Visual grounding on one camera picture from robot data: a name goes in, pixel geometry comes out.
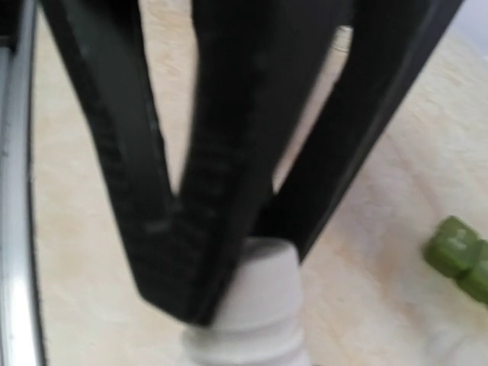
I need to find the white pill bottle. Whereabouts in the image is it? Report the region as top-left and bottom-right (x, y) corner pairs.
(181, 323), (311, 365)

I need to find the green weekly pill organizer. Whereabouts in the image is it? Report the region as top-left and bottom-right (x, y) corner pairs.
(422, 216), (487, 304)

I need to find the front aluminium rail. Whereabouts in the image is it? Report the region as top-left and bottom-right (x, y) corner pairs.
(1, 1), (47, 365)

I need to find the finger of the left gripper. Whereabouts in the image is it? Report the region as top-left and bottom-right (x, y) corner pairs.
(42, 1), (332, 326)
(262, 0), (461, 258)

